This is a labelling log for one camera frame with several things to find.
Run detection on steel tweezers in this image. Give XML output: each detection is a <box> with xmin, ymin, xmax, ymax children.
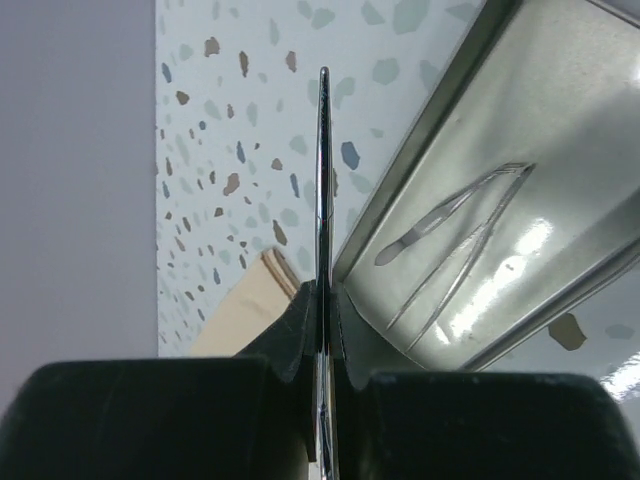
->
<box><xmin>374</xmin><ymin>162</ymin><xmax>537</xmax><ymax>354</ymax></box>

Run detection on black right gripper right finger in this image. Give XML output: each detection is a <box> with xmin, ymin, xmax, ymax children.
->
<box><xmin>332</xmin><ymin>287</ymin><xmax>639</xmax><ymax>479</ymax></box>

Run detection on metal instrument tray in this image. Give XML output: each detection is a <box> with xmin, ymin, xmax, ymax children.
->
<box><xmin>336</xmin><ymin>1</ymin><xmax>639</xmax><ymax>370</ymax></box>

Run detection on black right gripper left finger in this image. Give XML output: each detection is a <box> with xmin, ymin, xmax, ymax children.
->
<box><xmin>1</xmin><ymin>282</ymin><xmax>314</xmax><ymax>479</ymax></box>

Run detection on steel forceps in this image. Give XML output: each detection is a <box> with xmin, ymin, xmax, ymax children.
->
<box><xmin>315</xmin><ymin>66</ymin><xmax>339</xmax><ymax>479</ymax></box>

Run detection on beige cloth drape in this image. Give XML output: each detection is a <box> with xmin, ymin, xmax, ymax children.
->
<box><xmin>189</xmin><ymin>248</ymin><xmax>300</xmax><ymax>357</ymax></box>

